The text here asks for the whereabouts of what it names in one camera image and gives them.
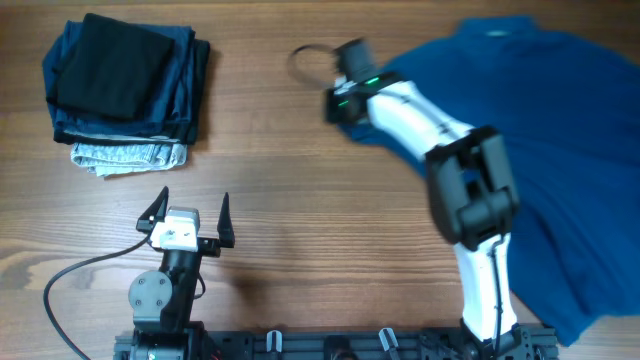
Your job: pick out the blue polo shirt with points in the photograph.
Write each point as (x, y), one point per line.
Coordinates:
(568, 112)

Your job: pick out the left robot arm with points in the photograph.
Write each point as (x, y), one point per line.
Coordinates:
(162, 300)

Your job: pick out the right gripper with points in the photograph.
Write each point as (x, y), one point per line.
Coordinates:
(335, 111)

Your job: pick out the folded light grey garment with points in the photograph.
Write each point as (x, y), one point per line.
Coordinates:
(105, 161)

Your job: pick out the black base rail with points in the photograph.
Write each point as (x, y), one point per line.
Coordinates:
(386, 343)

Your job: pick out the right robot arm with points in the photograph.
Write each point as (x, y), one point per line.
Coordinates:
(471, 190)

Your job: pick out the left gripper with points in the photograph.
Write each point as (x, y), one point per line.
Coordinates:
(208, 247)

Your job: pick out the folded dark blue garment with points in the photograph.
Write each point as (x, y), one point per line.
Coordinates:
(151, 118)

